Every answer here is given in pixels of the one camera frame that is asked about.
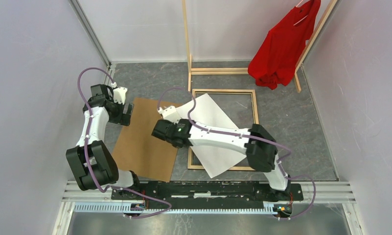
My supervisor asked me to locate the white clothes hanger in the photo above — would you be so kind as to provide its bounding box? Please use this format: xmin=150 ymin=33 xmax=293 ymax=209
xmin=293 ymin=0 xmax=313 ymax=26

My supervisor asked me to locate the red t-shirt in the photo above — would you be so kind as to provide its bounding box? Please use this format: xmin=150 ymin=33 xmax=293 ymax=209
xmin=248 ymin=0 xmax=321 ymax=90

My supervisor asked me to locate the brown backing board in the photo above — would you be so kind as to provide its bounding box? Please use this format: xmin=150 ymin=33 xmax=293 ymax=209
xmin=112 ymin=97 xmax=178 ymax=182

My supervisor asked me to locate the wooden picture frame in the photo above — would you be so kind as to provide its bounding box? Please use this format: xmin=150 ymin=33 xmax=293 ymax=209
xmin=187 ymin=89 xmax=259 ymax=170

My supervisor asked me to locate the landscape photo print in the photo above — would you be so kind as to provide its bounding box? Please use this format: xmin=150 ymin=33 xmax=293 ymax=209
xmin=189 ymin=94 xmax=249 ymax=178

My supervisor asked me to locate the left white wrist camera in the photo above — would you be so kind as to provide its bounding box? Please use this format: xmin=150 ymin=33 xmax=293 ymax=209
xmin=110 ymin=82 xmax=128 ymax=105

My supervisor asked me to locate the wooden clothes rack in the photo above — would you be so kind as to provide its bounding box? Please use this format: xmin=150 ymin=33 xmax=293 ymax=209
xmin=181 ymin=0 xmax=339 ymax=93

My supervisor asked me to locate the aluminium rail frame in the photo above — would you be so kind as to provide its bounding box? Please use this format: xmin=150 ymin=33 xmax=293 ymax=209
xmin=53 ymin=181 xmax=364 ymax=235

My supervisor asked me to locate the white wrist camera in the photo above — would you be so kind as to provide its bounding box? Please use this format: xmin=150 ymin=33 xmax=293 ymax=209
xmin=110 ymin=82 xmax=128 ymax=105
xmin=158 ymin=105 xmax=182 ymax=123

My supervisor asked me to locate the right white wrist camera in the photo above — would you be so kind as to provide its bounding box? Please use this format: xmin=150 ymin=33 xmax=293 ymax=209
xmin=158 ymin=105 xmax=182 ymax=123

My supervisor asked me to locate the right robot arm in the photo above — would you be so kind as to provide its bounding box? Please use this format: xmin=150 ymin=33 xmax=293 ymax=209
xmin=151 ymin=119 xmax=291 ymax=200

